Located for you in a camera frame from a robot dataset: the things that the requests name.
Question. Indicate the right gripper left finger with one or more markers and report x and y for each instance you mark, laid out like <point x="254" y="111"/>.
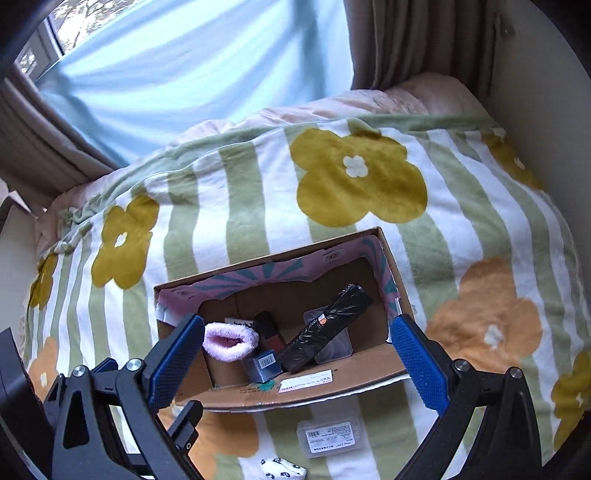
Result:
<point x="91" y="435"/>

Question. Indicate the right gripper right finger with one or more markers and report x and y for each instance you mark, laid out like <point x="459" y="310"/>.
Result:
<point x="507" y="444"/>

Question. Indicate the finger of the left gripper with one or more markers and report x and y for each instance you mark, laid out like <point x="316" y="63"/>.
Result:
<point x="108" y="365"/>
<point x="163" y="452"/>

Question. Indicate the white spotted cloth bundle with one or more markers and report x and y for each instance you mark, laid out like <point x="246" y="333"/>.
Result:
<point x="278" y="469"/>

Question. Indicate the pink fluffy scrunchie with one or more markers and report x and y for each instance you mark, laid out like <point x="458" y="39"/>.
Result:
<point x="228" y="342"/>

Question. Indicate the small blue box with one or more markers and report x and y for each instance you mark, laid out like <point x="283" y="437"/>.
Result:
<point x="262" y="367"/>

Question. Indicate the clear labelled plastic case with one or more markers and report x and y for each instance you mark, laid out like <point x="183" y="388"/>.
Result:
<point x="329" y="436"/>

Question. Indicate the black roll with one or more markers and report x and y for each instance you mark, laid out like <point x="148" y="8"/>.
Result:
<point x="345" y="308"/>

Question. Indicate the white headboard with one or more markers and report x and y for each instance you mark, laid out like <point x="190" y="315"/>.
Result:
<point x="18" y="261"/>

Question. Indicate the pink patterned cardboard box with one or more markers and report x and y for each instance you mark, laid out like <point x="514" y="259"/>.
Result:
<point x="287" y="285"/>

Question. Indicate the floral striped blanket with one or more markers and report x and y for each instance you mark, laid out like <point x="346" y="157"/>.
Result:
<point x="487" y="259"/>

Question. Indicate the left brown curtain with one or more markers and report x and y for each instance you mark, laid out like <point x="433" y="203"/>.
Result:
<point x="42" y="155"/>

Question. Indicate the brown curtain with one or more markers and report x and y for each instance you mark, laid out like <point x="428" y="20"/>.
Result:
<point x="42" y="155"/>
<point x="393" y="41"/>

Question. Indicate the light blue sheer curtain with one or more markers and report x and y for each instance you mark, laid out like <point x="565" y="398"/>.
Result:
<point x="164" y="66"/>

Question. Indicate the right brown curtain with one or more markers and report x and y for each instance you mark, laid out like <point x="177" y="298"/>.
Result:
<point x="393" y="41"/>

